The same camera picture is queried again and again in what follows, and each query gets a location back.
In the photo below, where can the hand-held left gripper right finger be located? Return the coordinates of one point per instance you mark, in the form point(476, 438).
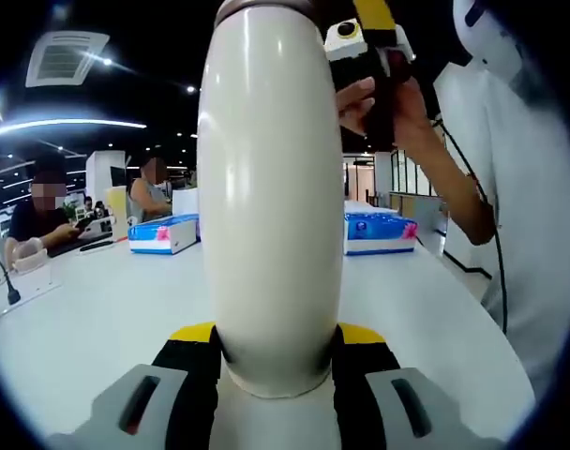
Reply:
point(397, 408)

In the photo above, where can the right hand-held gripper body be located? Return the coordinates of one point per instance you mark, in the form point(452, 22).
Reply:
point(343, 47)

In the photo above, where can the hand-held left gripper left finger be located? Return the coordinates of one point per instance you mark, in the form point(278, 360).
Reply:
point(135, 408)

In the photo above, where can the cream white water cup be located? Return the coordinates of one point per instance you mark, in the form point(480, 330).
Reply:
point(271, 211)

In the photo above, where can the yellow drink cup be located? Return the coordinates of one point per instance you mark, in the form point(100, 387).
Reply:
point(117, 211)

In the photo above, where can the person's right hand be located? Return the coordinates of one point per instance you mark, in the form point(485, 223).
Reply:
point(411, 117)

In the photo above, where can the white table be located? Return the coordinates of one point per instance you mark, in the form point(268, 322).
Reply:
point(102, 304)

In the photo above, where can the white power strip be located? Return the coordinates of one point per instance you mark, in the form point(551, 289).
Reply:
point(32, 293)

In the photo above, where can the black keyboard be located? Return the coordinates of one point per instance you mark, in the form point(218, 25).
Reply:
point(74, 247)

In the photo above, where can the blue tissue pack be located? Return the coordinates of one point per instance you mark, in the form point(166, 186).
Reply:
point(158, 234)
point(379, 234)

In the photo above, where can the beige lidded bowl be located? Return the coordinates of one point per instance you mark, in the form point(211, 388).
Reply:
point(29, 255)

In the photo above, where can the white box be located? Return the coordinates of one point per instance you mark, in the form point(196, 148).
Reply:
point(186, 201)

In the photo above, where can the person's white shirt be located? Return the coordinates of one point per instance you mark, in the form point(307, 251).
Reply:
point(529, 211)

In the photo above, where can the ceiling air conditioner unit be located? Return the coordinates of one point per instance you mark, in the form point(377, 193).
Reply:
point(67, 58)

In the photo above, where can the ceiling light strip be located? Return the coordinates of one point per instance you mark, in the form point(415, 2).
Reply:
point(64, 124)

